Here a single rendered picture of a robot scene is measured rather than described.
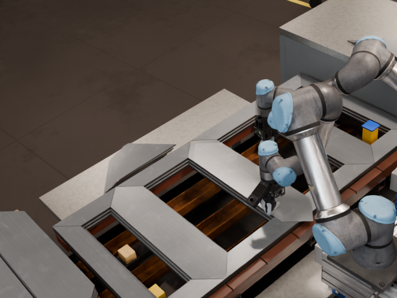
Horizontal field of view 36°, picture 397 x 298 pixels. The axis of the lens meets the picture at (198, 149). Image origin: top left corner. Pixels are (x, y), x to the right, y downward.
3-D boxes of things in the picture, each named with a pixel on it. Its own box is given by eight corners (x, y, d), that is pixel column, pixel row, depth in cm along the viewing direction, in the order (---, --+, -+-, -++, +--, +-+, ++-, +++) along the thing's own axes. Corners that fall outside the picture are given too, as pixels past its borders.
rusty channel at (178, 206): (68, 277, 264) (65, 269, 261) (325, 104, 338) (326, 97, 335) (78, 287, 259) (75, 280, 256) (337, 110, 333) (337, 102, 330)
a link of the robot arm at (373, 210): (402, 238, 201) (406, 209, 192) (366, 253, 198) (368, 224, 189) (379, 214, 210) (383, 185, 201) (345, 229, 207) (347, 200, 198)
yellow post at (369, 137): (360, 159, 300) (363, 128, 288) (367, 154, 302) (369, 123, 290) (368, 163, 297) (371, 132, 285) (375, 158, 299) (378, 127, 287)
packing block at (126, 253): (119, 256, 257) (117, 250, 254) (128, 249, 259) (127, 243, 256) (127, 264, 253) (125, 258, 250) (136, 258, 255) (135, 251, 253)
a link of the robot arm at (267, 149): (263, 155, 229) (253, 142, 236) (265, 177, 236) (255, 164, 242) (282, 148, 231) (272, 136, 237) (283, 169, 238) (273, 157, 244)
